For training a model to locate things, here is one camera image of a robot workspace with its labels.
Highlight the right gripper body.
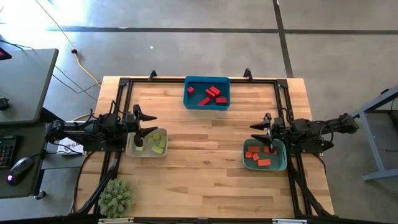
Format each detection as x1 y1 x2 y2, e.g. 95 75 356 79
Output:
264 112 285 154

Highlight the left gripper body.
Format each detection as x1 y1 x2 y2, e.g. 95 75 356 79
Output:
124 104 144 147

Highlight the grey plastic basket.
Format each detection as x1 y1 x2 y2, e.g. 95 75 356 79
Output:
125 128 169 159

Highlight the teal plastic basket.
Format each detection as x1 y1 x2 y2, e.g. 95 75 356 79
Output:
242 138 287 171

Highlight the blue rectangular tray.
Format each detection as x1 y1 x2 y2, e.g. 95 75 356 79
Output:
183 75 231 111

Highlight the white printed sheet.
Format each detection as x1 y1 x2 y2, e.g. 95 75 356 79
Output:
57 136 85 156

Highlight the green artificial plant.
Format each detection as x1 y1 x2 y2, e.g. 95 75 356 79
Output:
98 178 135 219

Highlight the dark keyboard desk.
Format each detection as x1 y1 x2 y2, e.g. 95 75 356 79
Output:
0 122 51 200

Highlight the black computer mouse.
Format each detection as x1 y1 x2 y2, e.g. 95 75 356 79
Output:
6 156 35 187

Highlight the black keyboard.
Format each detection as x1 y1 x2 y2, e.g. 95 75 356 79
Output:
0 135 19 169

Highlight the black device red light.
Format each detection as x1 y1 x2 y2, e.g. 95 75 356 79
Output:
0 46 12 61

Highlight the black aluminium table frame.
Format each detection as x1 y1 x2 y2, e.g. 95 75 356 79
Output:
68 76 336 224

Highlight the silver aluminium rail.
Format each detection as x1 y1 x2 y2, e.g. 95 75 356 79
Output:
98 217 135 224
272 218 308 224

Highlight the yellow extension cable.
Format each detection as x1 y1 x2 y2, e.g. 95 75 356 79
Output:
33 0 103 87

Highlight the grey-blue metal table frame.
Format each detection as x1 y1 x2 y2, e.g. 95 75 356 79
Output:
343 85 398 183

